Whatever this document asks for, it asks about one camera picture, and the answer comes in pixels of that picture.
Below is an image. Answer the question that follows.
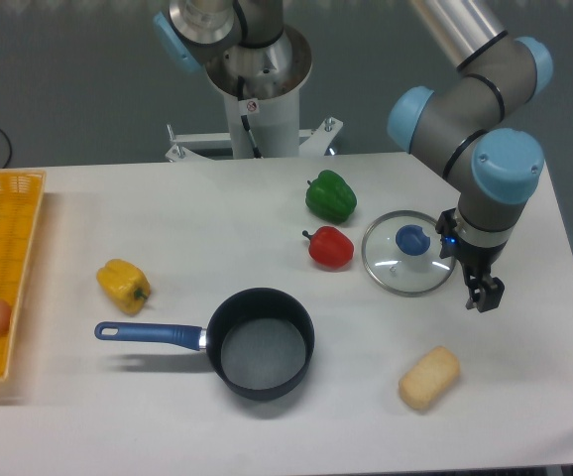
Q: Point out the glass pot lid blue knob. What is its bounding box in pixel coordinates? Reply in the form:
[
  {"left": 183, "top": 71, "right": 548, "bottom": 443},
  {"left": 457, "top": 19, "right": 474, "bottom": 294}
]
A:
[{"left": 361, "top": 209, "right": 457, "bottom": 298}]

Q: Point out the yellow bell pepper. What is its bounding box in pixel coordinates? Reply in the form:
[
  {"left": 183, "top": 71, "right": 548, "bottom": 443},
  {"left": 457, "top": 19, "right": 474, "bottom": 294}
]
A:
[{"left": 96, "top": 259, "right": 151, "bottom": 315}]

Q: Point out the beige bread loaf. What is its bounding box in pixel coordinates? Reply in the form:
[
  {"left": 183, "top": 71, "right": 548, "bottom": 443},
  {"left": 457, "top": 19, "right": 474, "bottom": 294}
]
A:
[{"left": 399, "top": 346, "right": 460, "bottom": 411}]

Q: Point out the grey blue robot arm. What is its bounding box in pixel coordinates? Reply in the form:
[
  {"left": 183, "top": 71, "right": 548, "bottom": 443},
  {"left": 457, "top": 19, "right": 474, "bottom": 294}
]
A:
[{"left": 153, "top": 1, "right": 553, "bottom": 312}]

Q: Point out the red bell pepper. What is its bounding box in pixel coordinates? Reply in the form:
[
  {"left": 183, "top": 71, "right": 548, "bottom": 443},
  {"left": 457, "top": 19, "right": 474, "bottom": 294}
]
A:
[{"left": 301, "top": 226, "right": 354, "bottom": 270}]

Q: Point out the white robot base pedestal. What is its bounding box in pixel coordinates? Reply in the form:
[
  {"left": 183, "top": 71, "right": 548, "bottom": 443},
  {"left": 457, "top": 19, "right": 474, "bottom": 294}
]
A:
[{"left": 166, "top": 26, "right": 343, "bottom": 162}]

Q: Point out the green bell pepper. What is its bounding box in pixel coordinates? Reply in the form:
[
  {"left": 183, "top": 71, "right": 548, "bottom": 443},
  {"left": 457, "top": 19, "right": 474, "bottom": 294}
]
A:
[{"left": 305, "top": 170, "right": 357, "bottom": 224}]

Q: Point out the black saucepan blue handle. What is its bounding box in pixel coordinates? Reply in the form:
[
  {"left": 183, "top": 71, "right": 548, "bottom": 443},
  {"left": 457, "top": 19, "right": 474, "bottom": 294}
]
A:
[{"left": 94, "top": 288, "right": 315, "bottom": 402}]

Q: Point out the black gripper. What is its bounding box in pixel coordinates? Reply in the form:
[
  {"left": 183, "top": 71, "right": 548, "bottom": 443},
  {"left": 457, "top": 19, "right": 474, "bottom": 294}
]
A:
[{"left": 436, "top": 208, "right": 507, "bottom": 312}]

